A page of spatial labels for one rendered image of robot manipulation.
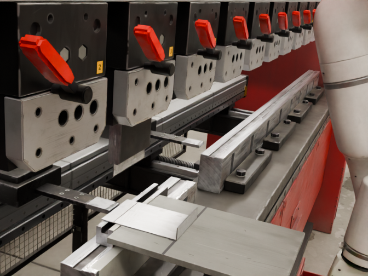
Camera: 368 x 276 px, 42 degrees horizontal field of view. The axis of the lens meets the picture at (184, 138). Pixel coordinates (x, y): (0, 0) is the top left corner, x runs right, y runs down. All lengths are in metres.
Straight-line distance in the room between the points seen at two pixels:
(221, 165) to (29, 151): 0.76
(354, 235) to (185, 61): 0.44
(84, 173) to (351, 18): 0.64
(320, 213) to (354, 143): 2.20
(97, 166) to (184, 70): 0.42
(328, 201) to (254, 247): 2.29
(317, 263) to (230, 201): 1.63
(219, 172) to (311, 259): 1.67
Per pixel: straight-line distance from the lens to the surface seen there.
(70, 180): 1.07
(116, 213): 0.81
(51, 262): 2.56
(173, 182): 1.02
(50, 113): 0.51
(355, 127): 0.88
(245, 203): 1.19
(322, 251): 2.90
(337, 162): 2.94
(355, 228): 0.95
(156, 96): 0.72
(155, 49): 0.61
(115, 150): 0.73
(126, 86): 0.64
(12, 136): 0.49
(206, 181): 1.22
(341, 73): 0.86
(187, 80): 0.83
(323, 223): 3.09
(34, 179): 0.88
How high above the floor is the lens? 1.37
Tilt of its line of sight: 18 degrees down
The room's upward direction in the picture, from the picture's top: 5 degrees clockwise
